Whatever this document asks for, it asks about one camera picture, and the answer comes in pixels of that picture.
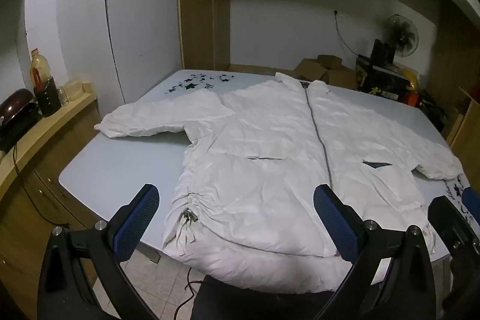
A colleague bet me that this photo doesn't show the black knife block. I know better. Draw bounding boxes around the black knife block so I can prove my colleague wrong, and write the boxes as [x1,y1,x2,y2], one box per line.
[34,77,61,118]

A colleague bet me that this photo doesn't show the black wall cable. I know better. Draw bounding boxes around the black wall cable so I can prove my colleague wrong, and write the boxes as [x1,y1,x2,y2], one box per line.
[334,13,363,59]

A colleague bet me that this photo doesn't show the white glossy cabinet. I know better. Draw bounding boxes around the white glossy cabinet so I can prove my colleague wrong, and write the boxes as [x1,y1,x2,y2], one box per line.
[23,0,181,108]

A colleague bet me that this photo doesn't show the dark round cooker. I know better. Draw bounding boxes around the dark round cooker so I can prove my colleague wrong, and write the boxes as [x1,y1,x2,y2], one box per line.
[0,88,43,153]

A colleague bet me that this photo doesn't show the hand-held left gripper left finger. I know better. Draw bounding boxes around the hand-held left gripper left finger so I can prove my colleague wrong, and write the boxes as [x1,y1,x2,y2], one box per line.
[37,184,161,320]

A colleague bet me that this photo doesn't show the red container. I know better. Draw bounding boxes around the red container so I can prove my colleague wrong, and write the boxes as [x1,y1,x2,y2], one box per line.
[404,89,421,108]

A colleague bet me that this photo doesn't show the black printed box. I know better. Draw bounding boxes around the black printed box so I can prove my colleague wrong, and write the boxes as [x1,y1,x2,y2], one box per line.
[355,55,410,104]

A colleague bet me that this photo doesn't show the brown wooden panel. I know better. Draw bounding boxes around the brown wooden panel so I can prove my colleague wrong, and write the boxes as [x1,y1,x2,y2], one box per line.
[445,85,480,179]

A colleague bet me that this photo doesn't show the orange oil bottle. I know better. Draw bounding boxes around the orange oil bottle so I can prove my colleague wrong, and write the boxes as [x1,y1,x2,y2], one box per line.
[30,48,53,89]

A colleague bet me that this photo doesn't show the electric fan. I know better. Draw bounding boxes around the electric fan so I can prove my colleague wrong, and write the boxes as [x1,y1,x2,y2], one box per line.
[382,14,419,60]

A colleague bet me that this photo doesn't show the black floor cable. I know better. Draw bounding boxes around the black floor cable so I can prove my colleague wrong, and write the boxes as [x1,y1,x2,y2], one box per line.
[183,267,205,300]

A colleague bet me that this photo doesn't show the white puffer jacket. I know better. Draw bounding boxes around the white puffer jacket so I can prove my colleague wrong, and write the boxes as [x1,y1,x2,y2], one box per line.
[94,73,466,295]

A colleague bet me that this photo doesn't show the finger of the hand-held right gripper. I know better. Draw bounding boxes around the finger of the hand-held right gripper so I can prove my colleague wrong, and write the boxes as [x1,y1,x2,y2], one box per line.
[462,188,480,210]
[427,196,480,260]

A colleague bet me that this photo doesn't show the yellow round object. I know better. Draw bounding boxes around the yellow round object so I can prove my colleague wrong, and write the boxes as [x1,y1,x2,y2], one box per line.
[400,69,419,91]

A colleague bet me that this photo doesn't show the wooden counter cabinet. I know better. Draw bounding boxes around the wooden counter cabinet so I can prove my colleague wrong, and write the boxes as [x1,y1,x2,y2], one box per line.
[0,91,103,320]

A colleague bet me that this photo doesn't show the black stand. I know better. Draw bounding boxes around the black stand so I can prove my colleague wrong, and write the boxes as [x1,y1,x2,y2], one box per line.
[371,39,397,65]

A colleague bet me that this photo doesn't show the black power cable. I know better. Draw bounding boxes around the black power cable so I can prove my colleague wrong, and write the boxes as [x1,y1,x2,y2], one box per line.
[13,143,70,229]

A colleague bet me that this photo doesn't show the wooden wardrobe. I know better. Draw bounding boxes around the wooden wardrobe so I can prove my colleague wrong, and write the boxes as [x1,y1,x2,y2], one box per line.
[177,0,234,72]

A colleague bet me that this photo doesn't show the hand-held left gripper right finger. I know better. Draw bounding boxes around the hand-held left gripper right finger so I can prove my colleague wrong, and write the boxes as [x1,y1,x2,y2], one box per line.
[313,184,438,320]

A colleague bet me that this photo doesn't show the open cardboard box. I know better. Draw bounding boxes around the open cardboard box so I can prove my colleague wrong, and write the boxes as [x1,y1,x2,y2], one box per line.
[292,54,358,91]

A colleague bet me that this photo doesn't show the person's dark pants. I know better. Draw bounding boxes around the person's dark pants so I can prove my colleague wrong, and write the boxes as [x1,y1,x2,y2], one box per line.
[190,274,340,320]

